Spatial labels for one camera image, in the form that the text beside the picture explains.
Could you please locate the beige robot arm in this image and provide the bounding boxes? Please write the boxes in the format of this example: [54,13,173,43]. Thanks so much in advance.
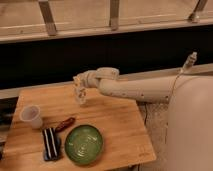
[79,68,213,171]

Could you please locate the white cable connector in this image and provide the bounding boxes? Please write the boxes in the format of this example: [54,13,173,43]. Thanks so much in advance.
[181,52,197,73]

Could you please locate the red brown handled tool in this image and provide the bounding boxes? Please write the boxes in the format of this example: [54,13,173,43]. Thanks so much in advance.
[55,117,75,132]

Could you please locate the green round plate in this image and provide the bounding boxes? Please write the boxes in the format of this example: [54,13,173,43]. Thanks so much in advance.
[64,125,104,166]

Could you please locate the translucent plastic cup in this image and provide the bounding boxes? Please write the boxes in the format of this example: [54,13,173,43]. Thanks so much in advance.
[19,105,43,129]

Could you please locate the middle metal bracket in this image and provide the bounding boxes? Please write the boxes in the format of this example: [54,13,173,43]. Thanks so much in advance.
[109,0,119,31]

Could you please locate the right metal bracket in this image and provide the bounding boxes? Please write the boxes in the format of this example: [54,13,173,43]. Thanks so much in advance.
[188,0,208,23]

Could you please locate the metal bracket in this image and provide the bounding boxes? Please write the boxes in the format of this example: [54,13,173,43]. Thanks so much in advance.
[188,0,208,23]
[109,0,119,31]
[38,0,57,36]

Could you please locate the left metal bracket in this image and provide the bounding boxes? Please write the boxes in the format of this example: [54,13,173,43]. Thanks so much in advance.
[38,0,57,36]

